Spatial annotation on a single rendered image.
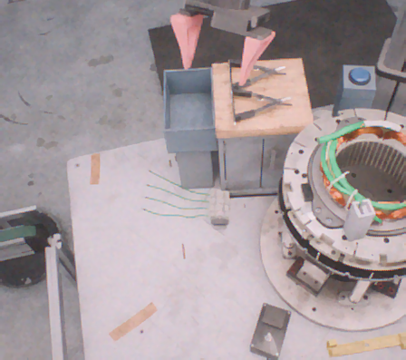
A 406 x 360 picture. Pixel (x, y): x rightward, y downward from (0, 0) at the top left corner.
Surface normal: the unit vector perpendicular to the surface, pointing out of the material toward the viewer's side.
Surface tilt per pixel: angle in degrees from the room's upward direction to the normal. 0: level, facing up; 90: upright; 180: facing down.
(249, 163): 90
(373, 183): 0
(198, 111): 0
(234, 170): 90
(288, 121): 0
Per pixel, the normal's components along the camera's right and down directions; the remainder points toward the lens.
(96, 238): -0.07, -0.56
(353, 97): -0.13, 0.83
